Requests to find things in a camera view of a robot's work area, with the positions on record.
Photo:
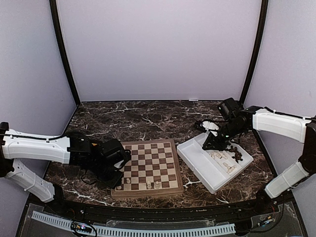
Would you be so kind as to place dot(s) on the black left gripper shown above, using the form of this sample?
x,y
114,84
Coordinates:
x,y
114,182

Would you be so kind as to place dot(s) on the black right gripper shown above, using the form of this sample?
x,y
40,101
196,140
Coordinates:
x,y
218,145

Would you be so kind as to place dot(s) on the white chess piece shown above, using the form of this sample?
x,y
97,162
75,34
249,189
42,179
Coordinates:
x,y
149,185
157,184

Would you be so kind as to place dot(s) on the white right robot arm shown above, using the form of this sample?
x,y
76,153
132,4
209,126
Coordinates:
x,y
239,120

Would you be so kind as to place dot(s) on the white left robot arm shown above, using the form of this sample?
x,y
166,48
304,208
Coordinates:
x,y
103,159

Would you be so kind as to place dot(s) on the pile of white chess pieces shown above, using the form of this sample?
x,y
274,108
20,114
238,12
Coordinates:
x,y
222,159

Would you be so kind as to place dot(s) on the pile of dark chess pieces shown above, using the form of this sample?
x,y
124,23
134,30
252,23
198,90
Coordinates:
x,y
237,155

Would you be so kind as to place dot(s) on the wooden chess board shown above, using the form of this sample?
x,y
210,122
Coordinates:
x,y
153,161

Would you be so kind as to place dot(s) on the white divided plastic tray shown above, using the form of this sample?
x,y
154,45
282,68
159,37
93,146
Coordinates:
x,y
213,168

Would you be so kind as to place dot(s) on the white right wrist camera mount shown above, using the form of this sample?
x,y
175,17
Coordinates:
x,y
206,126

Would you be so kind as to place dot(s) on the white slotted cable duct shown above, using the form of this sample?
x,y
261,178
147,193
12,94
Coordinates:
x,y
133,229

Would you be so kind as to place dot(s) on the black front rail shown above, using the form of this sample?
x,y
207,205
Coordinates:
x,y
191,205

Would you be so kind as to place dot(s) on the black enclosure frame post left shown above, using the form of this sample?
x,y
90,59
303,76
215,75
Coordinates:
x,y
62,51

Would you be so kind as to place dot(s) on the black enclosure frame post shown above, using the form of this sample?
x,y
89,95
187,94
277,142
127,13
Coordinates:
x,y
62,51
255,51

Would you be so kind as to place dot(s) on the black enclosure frame post right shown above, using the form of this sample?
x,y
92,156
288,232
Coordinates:
x,y
255,51

